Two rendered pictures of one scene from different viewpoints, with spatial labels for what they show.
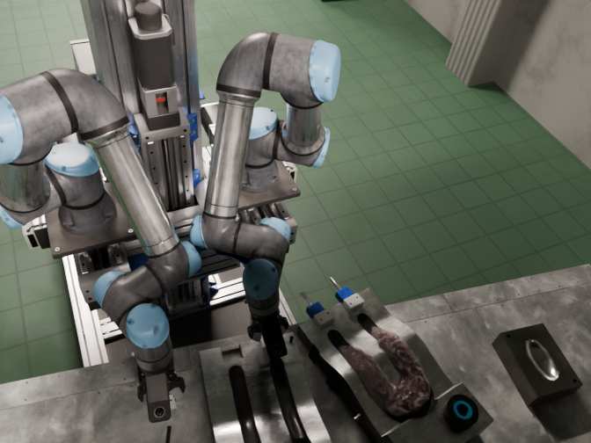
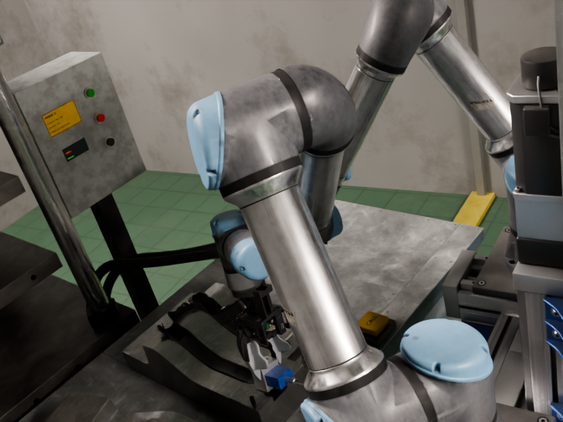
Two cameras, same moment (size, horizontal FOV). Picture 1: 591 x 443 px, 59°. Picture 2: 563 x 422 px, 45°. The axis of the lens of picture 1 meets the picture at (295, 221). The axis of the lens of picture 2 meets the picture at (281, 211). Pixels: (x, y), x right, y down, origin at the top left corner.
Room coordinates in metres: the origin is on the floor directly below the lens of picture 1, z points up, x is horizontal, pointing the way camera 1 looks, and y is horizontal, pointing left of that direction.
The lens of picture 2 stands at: (1.76, -0.24, 1.91)
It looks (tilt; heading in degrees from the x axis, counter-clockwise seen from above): 29 degrees down; 160
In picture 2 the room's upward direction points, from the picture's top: 16 degrees counter-clockwise
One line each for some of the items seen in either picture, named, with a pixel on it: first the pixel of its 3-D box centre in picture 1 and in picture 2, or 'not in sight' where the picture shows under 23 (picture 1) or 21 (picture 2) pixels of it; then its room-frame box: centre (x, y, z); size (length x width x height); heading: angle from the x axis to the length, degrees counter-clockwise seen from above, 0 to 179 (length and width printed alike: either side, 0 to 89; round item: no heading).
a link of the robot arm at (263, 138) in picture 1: (259, 134); (444, 374); (1.17, 0.14, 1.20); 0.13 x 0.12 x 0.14; 86
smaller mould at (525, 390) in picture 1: (535, 363); not in sight; (0.77, -0.75, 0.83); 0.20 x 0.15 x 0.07; 22
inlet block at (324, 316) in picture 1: (314, 308); not in sight; (0.84, -0.09, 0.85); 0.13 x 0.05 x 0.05; 39
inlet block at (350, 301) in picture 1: (343, 294); not in sight; (0.90, -0.17, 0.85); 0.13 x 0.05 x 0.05; 39
